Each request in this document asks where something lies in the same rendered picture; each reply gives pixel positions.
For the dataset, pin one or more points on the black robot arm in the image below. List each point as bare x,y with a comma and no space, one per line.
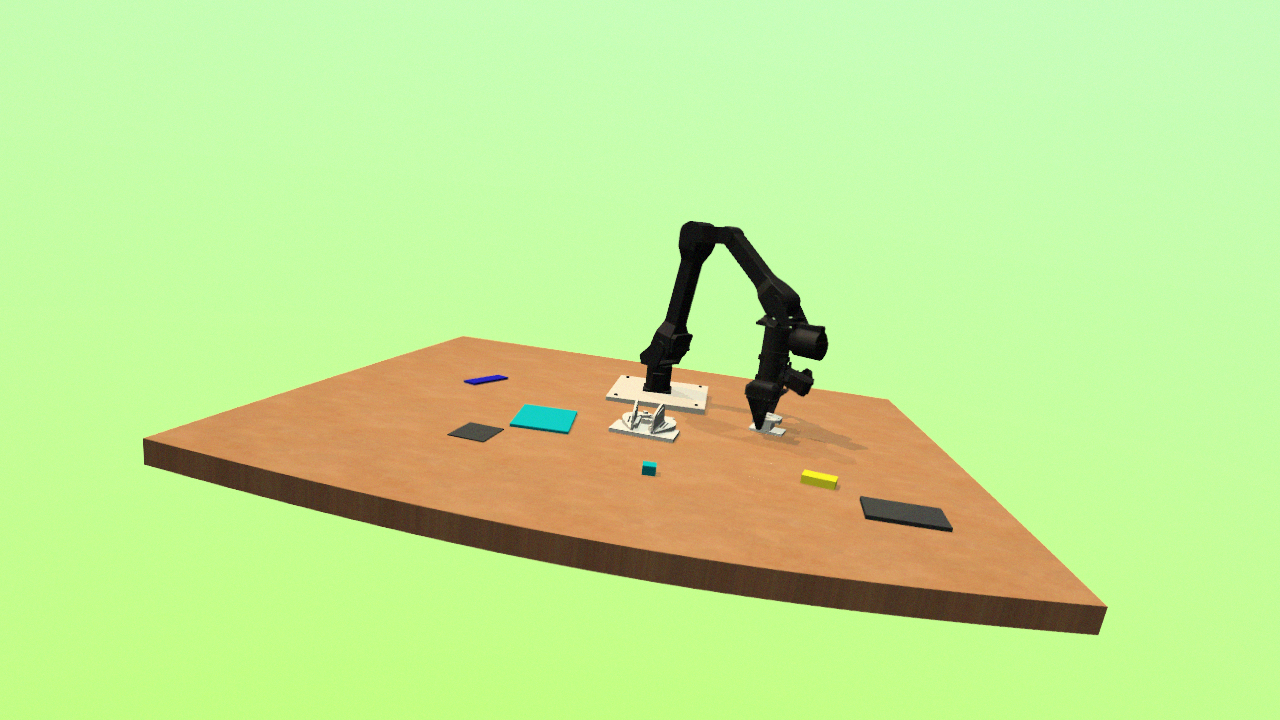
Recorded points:
671,340

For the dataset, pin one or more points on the cyan flat rectangular plate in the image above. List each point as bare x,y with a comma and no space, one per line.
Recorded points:
544,419

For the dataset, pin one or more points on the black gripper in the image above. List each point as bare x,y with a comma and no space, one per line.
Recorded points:
763,393

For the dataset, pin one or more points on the blue flat bar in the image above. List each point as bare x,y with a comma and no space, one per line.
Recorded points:
484,380

